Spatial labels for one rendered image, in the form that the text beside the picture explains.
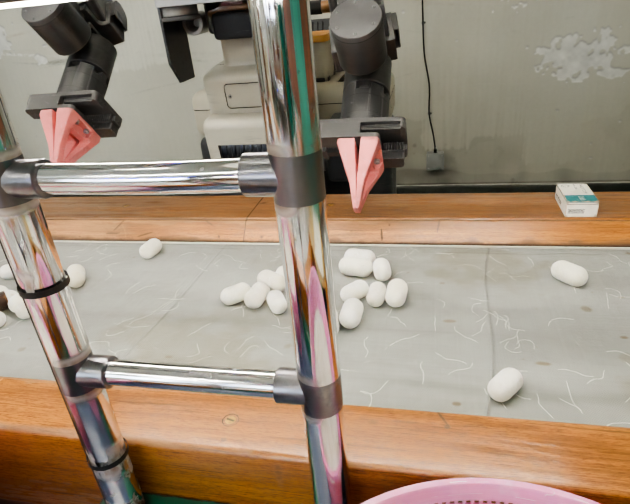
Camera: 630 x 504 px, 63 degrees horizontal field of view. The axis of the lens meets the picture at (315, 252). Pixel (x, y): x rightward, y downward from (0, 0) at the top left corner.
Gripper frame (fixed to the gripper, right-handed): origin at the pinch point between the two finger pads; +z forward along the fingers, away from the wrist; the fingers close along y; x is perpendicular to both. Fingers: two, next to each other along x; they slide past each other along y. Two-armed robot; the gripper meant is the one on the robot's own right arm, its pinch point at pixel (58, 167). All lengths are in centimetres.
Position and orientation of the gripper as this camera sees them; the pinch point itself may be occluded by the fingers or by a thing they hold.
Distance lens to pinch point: 74.2
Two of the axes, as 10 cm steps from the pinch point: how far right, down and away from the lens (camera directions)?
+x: 2.0, 3.8, 9.0
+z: -0.9, 9.3, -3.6
